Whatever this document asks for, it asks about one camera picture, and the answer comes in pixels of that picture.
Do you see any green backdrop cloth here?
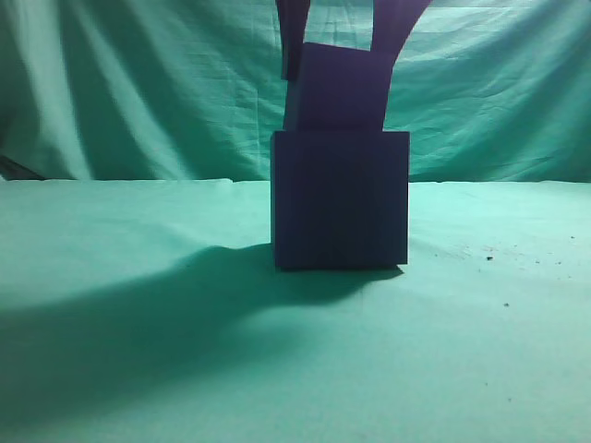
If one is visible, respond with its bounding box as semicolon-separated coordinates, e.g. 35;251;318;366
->
1;1;590;182

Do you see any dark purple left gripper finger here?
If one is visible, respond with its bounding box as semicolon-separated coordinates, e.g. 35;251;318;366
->
369;0;431;127

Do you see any dark blue cube block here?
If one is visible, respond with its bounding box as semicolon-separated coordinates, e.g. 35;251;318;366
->
283;42;394;131

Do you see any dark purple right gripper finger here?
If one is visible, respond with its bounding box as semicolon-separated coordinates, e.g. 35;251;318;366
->
275;0;310;81

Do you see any dark blue groove box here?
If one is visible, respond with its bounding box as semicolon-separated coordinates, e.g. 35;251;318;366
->
271;130;410;269

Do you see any green table cloth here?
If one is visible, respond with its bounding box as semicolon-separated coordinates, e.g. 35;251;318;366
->
1;180;590;442

